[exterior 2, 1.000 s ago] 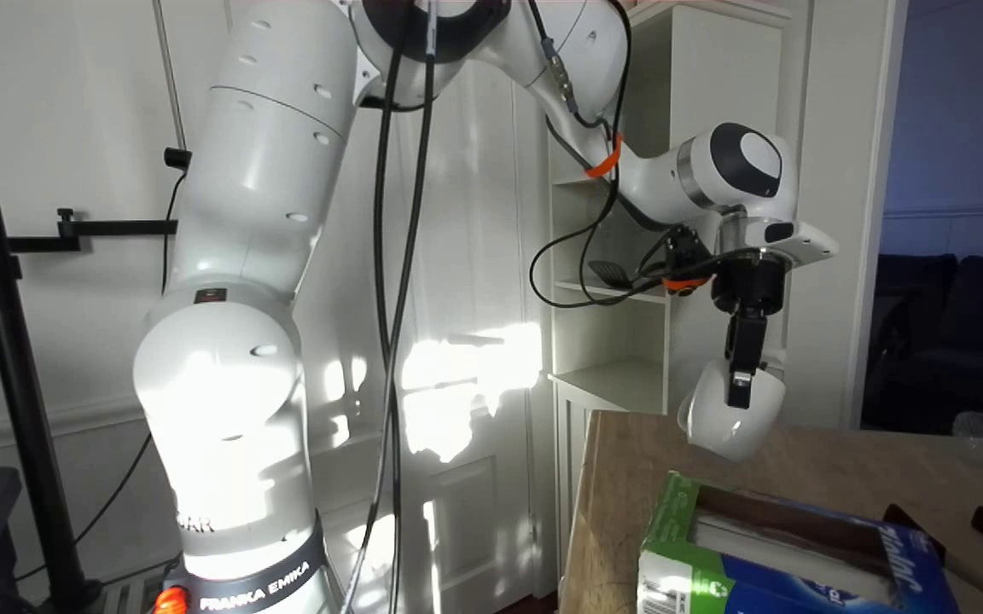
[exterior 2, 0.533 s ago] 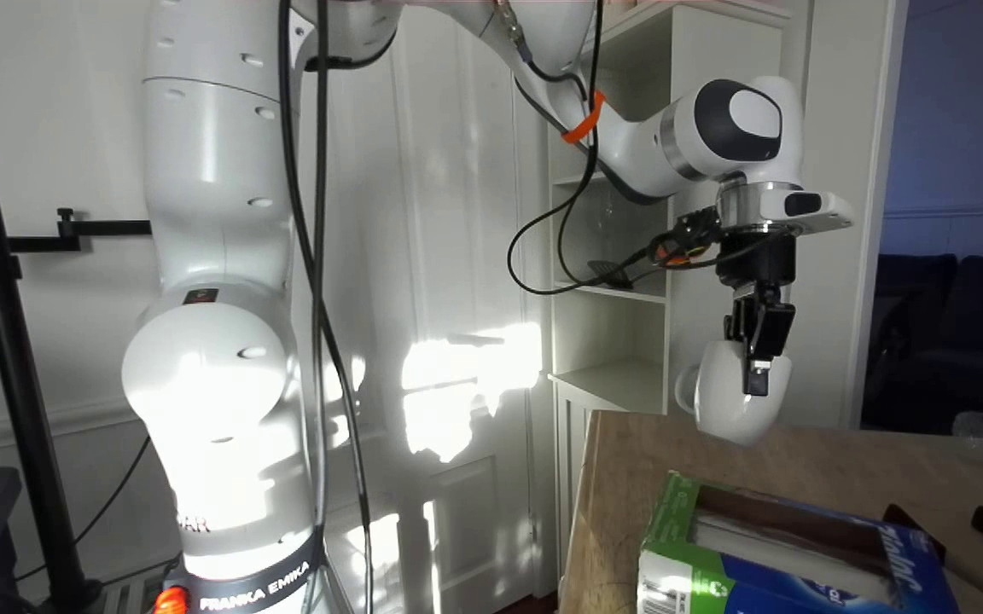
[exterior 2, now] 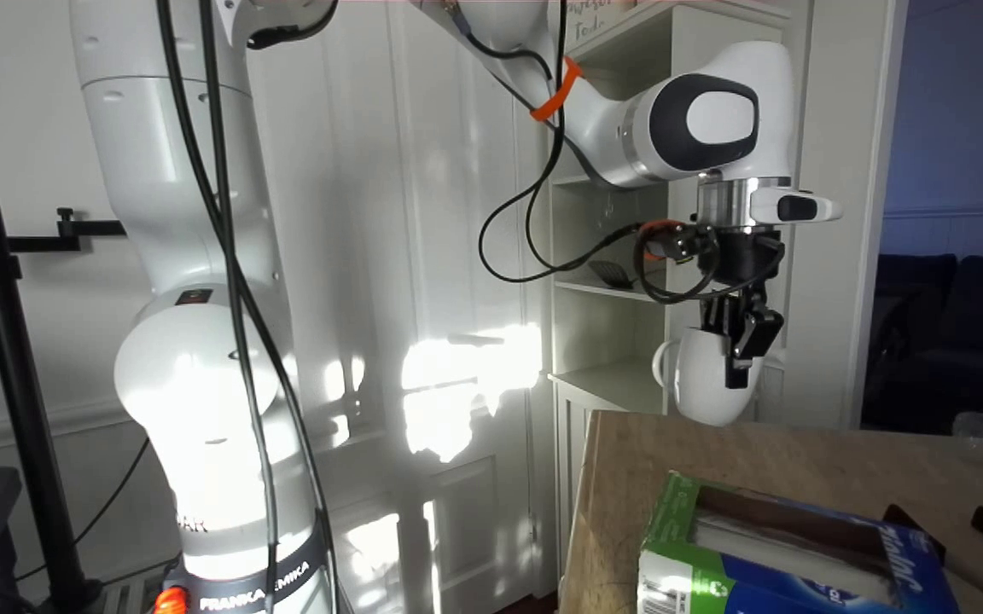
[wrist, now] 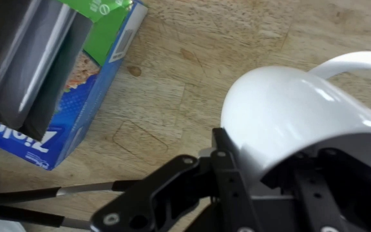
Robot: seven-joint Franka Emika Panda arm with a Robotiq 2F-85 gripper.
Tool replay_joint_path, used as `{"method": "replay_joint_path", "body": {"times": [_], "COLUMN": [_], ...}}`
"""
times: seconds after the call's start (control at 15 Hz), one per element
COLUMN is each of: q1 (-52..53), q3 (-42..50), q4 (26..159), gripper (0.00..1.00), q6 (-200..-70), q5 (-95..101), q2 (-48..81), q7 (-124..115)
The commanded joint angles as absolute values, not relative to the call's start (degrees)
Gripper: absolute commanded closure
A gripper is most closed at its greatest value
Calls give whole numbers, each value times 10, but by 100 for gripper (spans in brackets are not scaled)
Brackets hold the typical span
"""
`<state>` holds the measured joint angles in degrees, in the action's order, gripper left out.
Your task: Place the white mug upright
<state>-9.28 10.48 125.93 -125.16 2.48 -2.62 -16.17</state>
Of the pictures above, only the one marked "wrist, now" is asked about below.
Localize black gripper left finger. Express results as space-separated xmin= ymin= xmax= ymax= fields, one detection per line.
xmin=89 ymin=126 xmax=266 ymax=232

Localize white ceramic mug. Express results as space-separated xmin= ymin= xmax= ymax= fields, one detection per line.
xmin=219 ymin=50 xmax=371 ymax=187

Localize blue green Ziploc box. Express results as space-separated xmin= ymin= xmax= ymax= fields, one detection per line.
xmin=0 ymin=0 xmax=150 ymax=173

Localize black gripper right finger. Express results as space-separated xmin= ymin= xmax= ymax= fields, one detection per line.
xmin=277 ymin=147 xmax=371 ymax=232

